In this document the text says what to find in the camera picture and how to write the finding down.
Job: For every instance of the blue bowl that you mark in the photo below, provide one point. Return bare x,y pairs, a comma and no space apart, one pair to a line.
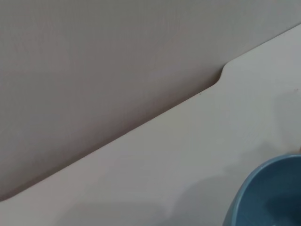
270,195

